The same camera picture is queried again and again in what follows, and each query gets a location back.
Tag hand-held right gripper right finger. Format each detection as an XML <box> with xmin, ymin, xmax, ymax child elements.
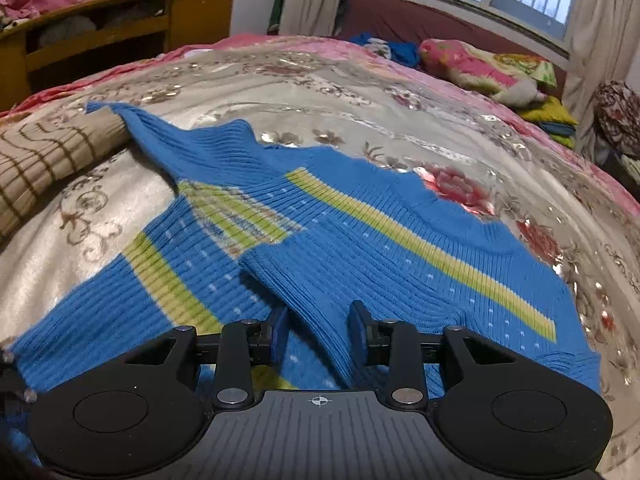
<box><xmin>347</xmin><ymin>300</ymin><xmax>518</xmax><ymax>406</ymax></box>

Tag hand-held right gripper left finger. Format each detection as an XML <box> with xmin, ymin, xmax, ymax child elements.
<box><xmin>122</xmin><ymin>306</ymin><xmax>290</xmax><ymax>409</ymax></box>

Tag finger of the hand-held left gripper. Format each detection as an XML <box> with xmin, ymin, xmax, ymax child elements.
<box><xmin>0</xmin><ymin>352</ymin><xmax>38</xmax><ymax>403</ymax></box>

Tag blue knit sweater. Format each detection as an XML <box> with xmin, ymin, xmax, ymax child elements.
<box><xmin>0</xmin><ymin>101</ymin><xmax>603</xmax><ymax>466</ymax></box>

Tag crumpled blue clothes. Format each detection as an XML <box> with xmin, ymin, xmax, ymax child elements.
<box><xmin>349</xmin><ymin>32</ymin><xmax>422</xmax><ymax>68</ymax></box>

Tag floral satin bedspread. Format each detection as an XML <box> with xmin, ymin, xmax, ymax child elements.
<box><xmin>0</xmin><ymin>35</ymin><xmax>640</xmax><ymax>476</ymax></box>

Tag beige checked garment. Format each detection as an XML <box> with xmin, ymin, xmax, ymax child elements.
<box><xmin>0</xmin><ymin>107</ymin><xmax>132</xmax><ymax>248</ymax></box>

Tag blue folded cloth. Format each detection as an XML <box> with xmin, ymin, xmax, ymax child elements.
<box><xmin>539</xmin><ymin>121</ymin><xmax>577</xmax><ymax>149</ymax></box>

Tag folded floral quilt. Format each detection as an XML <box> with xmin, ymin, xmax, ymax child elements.
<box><xmin>419</xmin><ymin>37</ymin><xmax>557</xmax><ymax>109</ymax></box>

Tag yellow folded cloth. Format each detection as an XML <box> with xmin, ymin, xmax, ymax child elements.
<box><xmin>517</xmin><ymin>95</ymin><xmax>579</xmax><ymax>128</ymax></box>

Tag maroon sofa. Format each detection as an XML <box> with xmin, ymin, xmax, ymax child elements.
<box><xmin>334</xmin><ymin>0</ymin><xmax>572</xmax><ymax>98</ymax></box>

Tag wooden shelf cabinet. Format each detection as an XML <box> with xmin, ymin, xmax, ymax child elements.
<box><xmin>0</xmin><ymin>0</ymin><xmax>241</xmax><ymax>112</ymax></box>

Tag dark floral bundle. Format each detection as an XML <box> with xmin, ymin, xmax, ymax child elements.
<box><xmin>592</xmin><ymin>80</ymin><xmax>640</xmax><ymax>162</ymax></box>

